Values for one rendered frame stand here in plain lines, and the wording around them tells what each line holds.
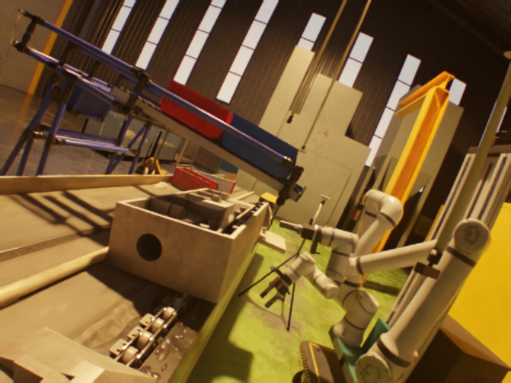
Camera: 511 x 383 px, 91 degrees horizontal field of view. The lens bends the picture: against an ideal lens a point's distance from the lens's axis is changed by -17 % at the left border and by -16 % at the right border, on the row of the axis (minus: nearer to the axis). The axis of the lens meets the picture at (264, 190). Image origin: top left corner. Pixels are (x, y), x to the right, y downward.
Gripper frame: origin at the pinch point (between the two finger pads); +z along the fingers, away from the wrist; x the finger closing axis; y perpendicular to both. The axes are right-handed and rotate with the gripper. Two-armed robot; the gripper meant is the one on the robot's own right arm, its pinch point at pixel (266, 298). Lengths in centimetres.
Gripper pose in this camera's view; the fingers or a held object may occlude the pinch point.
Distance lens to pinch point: 165.9
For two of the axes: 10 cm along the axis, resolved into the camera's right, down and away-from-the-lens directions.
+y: 6.6, 7.3, 1.8
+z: -7.2, 6.8, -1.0
